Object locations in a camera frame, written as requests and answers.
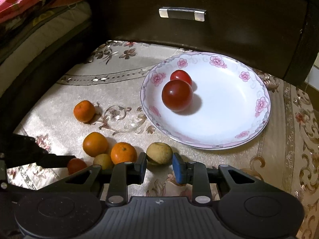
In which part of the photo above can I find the medium red tomato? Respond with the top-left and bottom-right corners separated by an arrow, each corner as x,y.
170,70 -> 193,87

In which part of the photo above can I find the dark wooden drawer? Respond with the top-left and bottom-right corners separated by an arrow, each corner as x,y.
100,0 -> 309,64

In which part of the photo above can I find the beige mattress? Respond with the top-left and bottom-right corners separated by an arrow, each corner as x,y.
0,1 -> 93,66

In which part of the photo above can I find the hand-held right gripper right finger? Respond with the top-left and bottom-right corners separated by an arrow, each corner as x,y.
172,152 -> 278,205

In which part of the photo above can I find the metal drawer handle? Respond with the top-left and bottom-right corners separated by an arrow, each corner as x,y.
159,7 -> 207,22

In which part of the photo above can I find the large dark red tomato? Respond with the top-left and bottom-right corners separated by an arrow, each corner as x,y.
161,80 -> 194,112

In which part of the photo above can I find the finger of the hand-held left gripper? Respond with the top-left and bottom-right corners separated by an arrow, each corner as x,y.
37,152 -> 77,169

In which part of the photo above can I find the beige floral cloth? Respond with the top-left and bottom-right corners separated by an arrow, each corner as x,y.
6,40 -> 319,239

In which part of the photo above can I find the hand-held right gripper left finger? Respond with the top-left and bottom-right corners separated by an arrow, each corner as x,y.
41,152 -> 147,207

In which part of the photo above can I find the dark wooden nightstand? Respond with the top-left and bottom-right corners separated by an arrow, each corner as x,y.
83,0 -> 319,87

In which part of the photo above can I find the orange tangerine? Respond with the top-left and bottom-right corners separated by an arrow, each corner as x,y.
73,100 -> 96,123
111,142 -> 138,165
83,132 -> 109,157

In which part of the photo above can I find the small yellow-green fruit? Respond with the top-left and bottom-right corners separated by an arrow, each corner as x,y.
93,154 -> 114,170

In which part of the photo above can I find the small red tomato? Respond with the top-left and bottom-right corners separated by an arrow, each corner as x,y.
67,158 -> 88,176

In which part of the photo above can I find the large yellow-green fruit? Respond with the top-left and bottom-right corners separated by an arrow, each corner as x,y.
146,142 -> 173,166

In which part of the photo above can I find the white floral plate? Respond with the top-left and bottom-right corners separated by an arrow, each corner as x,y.
140,52 -> 272,150

